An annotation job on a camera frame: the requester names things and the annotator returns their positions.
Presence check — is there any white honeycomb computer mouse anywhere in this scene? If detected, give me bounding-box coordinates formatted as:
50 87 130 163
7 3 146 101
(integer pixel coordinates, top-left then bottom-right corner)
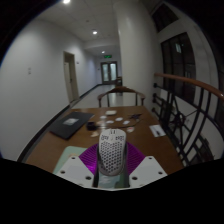
97 128 128 177

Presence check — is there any black tangled cable bundle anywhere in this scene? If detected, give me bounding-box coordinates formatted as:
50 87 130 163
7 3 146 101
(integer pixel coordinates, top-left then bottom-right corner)
128 113 143 121

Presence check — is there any small black box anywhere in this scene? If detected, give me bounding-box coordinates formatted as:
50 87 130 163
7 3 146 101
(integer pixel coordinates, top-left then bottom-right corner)
86 121 98 132

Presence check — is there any dark framed window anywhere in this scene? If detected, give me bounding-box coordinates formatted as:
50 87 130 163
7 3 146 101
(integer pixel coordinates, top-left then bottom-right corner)
160 32 198 106

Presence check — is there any black closed laptop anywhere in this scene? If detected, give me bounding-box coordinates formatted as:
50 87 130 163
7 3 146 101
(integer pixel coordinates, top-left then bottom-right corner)
49 111 95 140

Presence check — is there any white paper sheet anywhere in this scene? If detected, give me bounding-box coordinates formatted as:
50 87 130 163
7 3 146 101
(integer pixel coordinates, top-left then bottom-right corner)
148 124 167 138

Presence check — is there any small flat white box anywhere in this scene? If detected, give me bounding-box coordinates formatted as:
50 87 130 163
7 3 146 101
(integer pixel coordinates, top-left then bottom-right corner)
105 109 118 117

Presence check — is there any light green cartoon mouse pad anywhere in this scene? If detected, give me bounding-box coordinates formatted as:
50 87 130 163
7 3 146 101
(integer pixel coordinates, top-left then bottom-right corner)
52 145 131 190

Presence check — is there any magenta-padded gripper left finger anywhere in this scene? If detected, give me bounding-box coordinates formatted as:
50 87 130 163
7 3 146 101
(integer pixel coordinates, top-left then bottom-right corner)
54 143 100 188

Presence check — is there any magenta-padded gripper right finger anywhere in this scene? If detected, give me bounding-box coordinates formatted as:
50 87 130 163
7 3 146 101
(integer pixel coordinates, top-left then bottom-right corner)
125 141 168 189

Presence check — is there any white side doorway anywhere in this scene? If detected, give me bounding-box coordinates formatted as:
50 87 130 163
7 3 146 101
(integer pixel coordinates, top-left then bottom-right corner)
63 50 80 104

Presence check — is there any black railing with wooden handrail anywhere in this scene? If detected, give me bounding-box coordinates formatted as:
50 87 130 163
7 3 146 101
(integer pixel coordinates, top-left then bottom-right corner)
151 72 224 167

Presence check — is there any glass double door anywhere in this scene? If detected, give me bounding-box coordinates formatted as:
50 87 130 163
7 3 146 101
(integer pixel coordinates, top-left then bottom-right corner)
100 61 119 85

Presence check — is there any thin black cable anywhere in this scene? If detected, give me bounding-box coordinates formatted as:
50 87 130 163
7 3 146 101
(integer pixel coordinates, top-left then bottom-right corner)
95 118 163 136

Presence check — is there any wooden armchair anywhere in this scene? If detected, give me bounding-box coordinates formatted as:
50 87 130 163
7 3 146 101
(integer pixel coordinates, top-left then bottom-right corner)
97 85 147 108

